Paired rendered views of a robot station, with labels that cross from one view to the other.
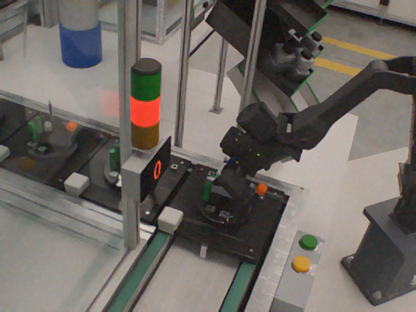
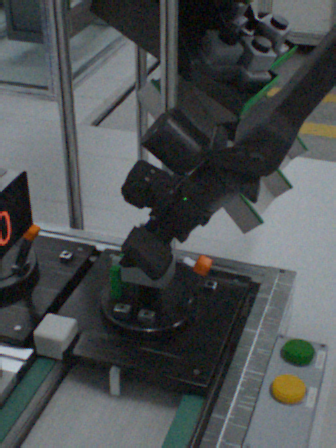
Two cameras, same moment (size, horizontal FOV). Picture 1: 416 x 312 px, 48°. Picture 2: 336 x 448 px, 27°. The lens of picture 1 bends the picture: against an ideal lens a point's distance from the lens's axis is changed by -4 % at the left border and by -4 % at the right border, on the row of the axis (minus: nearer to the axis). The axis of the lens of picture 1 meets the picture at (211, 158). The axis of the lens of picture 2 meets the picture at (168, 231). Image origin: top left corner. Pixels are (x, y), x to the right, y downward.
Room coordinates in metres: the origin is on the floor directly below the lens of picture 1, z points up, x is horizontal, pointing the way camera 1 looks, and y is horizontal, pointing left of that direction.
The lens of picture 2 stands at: (0.05, -0.10, 1.61)
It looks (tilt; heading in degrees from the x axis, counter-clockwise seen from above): 33 degrees down; 2
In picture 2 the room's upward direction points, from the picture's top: straight up
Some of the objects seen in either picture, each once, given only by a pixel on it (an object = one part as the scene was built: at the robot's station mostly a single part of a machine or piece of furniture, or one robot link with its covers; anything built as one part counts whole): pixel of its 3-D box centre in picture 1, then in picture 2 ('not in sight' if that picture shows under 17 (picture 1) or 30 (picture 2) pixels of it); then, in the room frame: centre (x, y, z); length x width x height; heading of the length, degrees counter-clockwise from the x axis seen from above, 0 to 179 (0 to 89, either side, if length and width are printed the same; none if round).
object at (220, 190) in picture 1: (224, 177); (141, 254); (0.83, -0.04, 1.06); 0.08 x 0.04 x 0.07; 73
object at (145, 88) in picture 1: (145, 81); not in sight; (0.68, 0.12, 1.38); 0.05 x 0.05 x 0.05
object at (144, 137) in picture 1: (145, 130); not in sight; (0.68, 0.12, 1.28); 0.05 x 0.05 x 0.05
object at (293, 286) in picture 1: (298, 273); (286, 408); (0.68, -0.23, 0.93); 0.21 x 0.07 x 0.06; 163
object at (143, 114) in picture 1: (145, 106); not in sight; (0.68, 0.12, 1.33); 0.05 x 0.05 x 0.05
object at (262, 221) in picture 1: (223, 209); (149, 313); (0.82, -0.05, 0.96); 0.24 x 0.24 x 0.02; 73
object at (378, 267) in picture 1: (391, 249); not in sight; (0.76, -0.45, 0.96); 0.15 x 0.15 x 0.20; 28
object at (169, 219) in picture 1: (170, 220); (56, 336); (0.76, 0.08, 0.97); 0.05 x 0.05 x 0.04; 73
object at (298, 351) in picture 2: (308, 243); (298, 353); (0.75, -0.25, 0.96); 0.04 x 0.04 x 0.02
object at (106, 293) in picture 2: (225, 203); (149, 302); (0.82, -0.05, 0.98); 0.14 x 0.14 x 0.02
